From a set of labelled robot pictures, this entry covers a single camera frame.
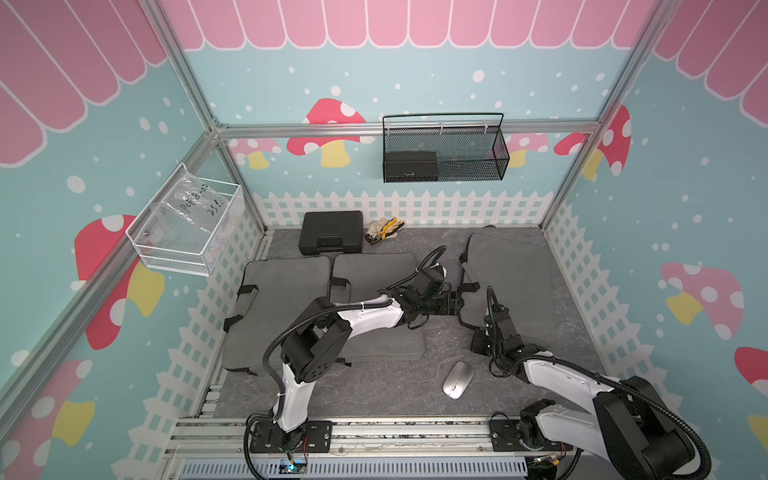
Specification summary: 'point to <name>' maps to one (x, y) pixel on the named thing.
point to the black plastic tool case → (337, 231)
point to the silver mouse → (458, 379)
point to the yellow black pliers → (381, 228)
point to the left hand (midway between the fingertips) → (455, 307)
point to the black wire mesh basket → (443, 147)
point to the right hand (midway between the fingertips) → (473, 336)
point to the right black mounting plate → (505, 438)
